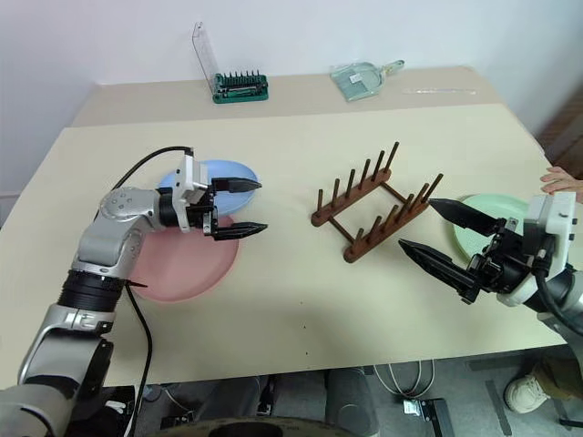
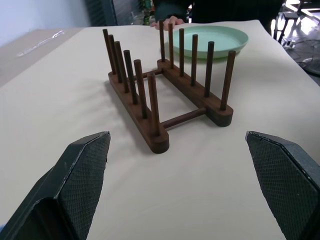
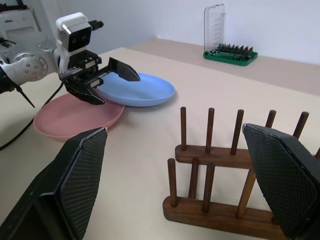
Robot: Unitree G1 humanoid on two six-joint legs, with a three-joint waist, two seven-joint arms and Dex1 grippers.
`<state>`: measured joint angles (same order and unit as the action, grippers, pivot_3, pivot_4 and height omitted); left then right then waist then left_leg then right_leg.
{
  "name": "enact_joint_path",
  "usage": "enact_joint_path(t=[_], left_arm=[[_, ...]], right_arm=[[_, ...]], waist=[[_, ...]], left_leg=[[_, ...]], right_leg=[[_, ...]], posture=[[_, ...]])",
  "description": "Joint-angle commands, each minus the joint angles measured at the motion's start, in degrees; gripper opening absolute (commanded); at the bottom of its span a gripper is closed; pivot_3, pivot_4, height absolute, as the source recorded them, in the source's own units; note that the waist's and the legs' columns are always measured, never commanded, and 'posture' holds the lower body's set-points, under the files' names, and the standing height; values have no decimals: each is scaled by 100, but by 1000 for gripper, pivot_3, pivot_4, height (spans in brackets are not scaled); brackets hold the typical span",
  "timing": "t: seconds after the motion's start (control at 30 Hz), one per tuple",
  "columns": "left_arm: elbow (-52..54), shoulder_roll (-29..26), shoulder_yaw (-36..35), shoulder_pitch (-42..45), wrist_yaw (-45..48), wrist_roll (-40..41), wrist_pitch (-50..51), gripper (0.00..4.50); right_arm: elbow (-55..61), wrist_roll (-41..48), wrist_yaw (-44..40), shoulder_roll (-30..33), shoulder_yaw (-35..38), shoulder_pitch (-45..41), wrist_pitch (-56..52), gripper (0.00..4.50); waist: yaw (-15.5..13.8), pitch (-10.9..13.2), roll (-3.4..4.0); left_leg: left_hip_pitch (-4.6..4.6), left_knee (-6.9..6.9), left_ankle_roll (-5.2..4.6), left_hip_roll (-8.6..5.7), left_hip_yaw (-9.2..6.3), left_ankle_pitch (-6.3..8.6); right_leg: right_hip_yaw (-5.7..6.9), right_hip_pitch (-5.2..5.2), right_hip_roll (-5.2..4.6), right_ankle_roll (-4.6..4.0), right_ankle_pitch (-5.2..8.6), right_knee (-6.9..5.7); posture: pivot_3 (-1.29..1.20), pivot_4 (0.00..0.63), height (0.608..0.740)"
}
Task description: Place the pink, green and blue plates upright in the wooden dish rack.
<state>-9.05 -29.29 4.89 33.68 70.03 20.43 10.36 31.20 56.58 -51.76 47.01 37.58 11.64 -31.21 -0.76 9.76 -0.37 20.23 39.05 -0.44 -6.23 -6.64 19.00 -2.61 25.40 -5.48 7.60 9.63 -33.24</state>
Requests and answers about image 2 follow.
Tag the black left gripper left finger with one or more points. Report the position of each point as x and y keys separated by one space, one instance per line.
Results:
x=75 y=180

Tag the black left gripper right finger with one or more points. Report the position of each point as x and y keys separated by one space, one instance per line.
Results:
x=282 y=180

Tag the green plastic plate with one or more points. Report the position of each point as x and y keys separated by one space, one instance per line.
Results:
x=225 y=40

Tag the wooden dish rack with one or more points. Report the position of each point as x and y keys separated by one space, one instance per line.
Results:
x=160 y=145

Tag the person's bare hand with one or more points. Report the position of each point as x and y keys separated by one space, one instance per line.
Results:
x=176 y=20

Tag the black metal stand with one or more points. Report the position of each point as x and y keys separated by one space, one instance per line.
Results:
x=280 y=25

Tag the person in dark clothing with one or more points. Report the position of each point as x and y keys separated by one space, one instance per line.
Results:
x=225 y=10

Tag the green bottle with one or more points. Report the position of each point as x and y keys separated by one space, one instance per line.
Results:
x=148 y=5

